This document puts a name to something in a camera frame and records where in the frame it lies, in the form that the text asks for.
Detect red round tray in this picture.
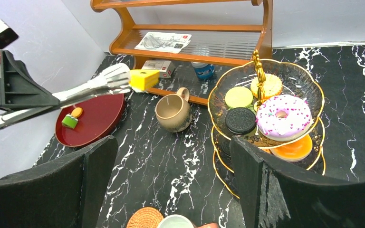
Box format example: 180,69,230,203
55,94,126,147

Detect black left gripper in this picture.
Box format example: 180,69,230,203
0,50,59,111

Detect green round cookie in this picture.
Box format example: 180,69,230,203
225,86,253,108

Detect centre woven rattan coaster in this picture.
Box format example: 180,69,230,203
126,207,164,228

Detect white plastic packet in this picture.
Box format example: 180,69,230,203
135,31,192,54

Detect orange round cookie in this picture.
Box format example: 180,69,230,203
250,73,283,99

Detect metal food tongs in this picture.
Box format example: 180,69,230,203
0,63,131,130

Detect three-tier glass gold stand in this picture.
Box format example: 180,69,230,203
208,59,326,198

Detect pink floral mug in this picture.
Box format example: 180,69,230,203
157,214,197,228

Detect green triangular toy cake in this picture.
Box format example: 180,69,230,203
61,114,78,129

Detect small orange macaron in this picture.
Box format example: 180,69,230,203
71,107,83,118

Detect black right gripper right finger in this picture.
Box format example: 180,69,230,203
230,136,365,228

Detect pink frosted donut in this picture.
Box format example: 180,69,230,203
256,95,314,142

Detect beige ceramic pitcher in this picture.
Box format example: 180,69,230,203
155,87,192,133

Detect wooden shelf rack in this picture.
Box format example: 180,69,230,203
90,0,273,106

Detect yellow striped toy cake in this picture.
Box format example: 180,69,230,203
129,69,160,92

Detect blue bottle cap jar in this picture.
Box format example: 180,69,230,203
191,62,215,79

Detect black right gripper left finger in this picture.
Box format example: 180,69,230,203
0,135,118,228

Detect small white red box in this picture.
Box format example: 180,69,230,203
142,60,175,78

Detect black round cookie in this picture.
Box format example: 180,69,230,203
221,141,231,157
225,107,256,134

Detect orange white round cake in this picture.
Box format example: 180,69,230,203
270,135,313,162

